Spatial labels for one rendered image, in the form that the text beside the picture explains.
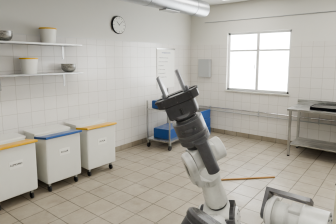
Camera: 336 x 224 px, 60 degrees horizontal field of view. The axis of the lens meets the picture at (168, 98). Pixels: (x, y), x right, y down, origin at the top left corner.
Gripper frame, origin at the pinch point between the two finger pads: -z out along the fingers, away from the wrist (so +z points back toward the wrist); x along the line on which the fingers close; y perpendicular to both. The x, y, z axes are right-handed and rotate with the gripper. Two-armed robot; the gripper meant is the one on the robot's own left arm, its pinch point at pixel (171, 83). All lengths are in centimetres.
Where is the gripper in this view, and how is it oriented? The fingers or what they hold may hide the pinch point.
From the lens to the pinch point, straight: 79.8
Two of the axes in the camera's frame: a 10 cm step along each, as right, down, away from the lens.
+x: 9.1, -3.6, -2.1
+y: -1.2, 2.6, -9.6
